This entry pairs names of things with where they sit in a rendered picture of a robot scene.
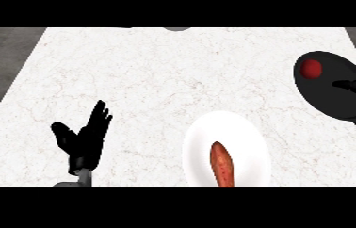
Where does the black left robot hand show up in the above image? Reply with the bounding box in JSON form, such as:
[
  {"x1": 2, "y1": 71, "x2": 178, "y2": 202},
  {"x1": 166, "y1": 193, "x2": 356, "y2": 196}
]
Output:
[{"x1": 51, "y1": 99, "x2": 114, "y2": 177}]

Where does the white plate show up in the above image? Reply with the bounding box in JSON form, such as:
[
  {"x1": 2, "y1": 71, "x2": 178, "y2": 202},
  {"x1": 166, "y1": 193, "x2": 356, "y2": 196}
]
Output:
[{"x1": 181, "y1": 110, "x2": 274, "y2": 188}]

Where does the black pan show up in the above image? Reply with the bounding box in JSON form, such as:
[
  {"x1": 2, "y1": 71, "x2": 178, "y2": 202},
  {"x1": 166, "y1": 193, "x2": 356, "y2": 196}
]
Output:
[{"x1": 293, "y1": 50, "x2": 356, "y2": 126}]

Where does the red tomato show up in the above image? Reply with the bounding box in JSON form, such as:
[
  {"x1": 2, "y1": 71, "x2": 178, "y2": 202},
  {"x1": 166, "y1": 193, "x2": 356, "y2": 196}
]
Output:
[{"x1": 299, "y1": 59, "x2": 324, "y2": 80}]

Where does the orange-red elongated vegetable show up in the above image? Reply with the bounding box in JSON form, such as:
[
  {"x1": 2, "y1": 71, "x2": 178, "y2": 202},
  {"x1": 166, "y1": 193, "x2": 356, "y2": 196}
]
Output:
[{"x1": 209, "y1": 140, "x2": 237, "y2": 188}]

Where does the grey rounded object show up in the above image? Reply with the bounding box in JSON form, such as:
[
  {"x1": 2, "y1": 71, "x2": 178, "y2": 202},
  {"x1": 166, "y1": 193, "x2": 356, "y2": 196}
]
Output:
[{"x1": 163, "y1": 26, "x2": 193, "y2": 32}]

